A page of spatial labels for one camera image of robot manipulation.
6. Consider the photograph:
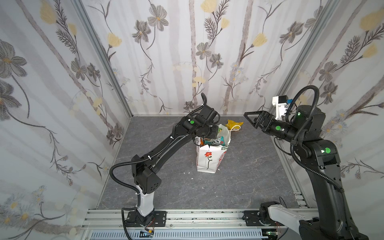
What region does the yellow snack packet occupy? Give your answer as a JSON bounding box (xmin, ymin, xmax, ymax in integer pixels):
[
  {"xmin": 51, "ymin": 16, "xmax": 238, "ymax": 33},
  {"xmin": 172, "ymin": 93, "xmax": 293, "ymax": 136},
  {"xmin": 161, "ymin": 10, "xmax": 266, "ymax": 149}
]
[{"xmin": 226, "ymin": 120, "xmax": 244, "ymax": 131}]

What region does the white paper bag red flower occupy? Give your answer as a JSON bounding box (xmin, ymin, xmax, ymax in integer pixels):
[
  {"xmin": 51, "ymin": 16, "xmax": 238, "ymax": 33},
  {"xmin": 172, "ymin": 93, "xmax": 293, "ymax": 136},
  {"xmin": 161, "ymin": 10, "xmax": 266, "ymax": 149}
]
[{"xmin": 194, "ymin": 125, "xmax": 236, "ymax": 174}]

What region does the white teal candy packet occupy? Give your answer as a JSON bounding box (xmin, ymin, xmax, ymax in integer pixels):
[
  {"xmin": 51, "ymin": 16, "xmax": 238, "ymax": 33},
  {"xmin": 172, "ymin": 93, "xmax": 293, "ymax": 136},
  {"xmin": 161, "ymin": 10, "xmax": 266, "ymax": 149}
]
[{"xmin": 204, "ymin": 136, "xmax": 226, "ymax": 147}]

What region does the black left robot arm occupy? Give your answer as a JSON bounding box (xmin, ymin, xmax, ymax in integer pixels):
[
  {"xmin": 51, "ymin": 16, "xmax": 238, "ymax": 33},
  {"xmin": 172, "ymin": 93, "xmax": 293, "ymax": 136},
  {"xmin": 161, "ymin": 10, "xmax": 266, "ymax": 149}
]
[{"xmin": 132, "ymin": 105, "xmax": 221, "ymax": 217}]

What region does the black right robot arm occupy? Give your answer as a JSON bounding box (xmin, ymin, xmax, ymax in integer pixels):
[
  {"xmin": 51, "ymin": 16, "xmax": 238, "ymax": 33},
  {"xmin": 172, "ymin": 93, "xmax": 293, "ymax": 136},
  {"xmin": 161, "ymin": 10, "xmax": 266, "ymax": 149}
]
[{"xmin": 244, "ymin": 105, "xmax": 368, "ymax": 240}]

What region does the small green circuit board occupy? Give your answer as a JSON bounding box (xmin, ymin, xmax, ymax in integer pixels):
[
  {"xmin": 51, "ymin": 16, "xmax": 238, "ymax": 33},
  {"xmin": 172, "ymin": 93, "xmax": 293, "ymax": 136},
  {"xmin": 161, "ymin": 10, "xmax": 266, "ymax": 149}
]
[{"xmin": 139, "ymin": 229, "xmax": 154, "ymax": 238}]

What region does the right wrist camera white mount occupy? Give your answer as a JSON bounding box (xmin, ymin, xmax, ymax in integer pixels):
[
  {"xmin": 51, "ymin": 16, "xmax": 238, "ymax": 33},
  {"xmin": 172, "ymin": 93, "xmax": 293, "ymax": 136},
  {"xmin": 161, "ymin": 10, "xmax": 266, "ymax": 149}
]
[{"xmin": 272, "ymin": 95, "xmax": 292, "ymax": 121}]

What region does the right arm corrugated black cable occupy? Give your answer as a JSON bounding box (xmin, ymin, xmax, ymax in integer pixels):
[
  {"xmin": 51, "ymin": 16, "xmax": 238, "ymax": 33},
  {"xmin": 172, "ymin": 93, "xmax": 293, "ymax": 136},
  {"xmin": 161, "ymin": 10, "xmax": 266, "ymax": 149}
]
[{"xmin": 284, "ymin": 85, "xmax": 345, "ymax": 193}]

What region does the right corner aluminium post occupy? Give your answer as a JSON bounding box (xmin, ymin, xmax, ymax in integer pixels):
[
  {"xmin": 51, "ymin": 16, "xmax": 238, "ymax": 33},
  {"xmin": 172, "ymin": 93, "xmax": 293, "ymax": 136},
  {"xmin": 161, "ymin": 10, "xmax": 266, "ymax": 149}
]
[{"xmin": 262, "ymin": 1, "xmax": 349, "ymax": 111}]

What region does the corner aluminium post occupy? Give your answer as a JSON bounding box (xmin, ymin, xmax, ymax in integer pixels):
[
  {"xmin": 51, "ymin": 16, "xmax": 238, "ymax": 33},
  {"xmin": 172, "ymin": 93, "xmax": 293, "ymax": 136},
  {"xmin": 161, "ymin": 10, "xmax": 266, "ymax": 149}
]
[
  {"xmin": 71, "ymin": 0, "xmax": 134, "ymax": 118},
  {"xmin": 262, "ymin": 1, "xmax": 349, "ymax": 111}
]

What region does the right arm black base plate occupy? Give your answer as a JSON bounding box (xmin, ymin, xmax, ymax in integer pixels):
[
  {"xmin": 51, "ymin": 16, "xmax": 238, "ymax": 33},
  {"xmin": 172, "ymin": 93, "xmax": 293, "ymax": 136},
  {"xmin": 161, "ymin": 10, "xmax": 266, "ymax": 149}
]
[{"xmin": 242, "ymin": 210, "xmax": 281, "ymax": 228}]

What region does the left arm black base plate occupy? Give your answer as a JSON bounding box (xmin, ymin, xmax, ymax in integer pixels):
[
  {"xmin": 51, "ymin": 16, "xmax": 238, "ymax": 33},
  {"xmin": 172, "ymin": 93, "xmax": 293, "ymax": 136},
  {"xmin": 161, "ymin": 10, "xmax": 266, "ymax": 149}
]
[{"xmin": 125, "ymin": 211, "xmax": 167, "ymax": 228}]

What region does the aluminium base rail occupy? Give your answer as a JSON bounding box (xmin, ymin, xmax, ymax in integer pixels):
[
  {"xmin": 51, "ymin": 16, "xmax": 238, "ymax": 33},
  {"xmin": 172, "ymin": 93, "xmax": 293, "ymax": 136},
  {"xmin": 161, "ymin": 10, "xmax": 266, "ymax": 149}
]
[{"xmin": 79, "ymin": 209, "xmax": 319, "ymax": 240}]

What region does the white slotted cable duct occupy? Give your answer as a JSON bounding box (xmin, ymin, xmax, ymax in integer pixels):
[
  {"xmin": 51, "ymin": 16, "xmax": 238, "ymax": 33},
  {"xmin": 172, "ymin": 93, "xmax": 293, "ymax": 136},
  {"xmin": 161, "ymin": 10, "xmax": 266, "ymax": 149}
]
[{"xmin": 89, "ymin": 229, "xmax": 269, "ymax": 240}]

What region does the left corner aluminium post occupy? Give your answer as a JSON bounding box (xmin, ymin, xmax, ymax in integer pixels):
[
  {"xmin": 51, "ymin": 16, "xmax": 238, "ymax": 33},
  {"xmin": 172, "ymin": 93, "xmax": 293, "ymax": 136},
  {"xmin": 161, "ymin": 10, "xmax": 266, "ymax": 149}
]
[{"xmin": 71, "ymin": 0, "xmax": 134, "ymax": 118}]

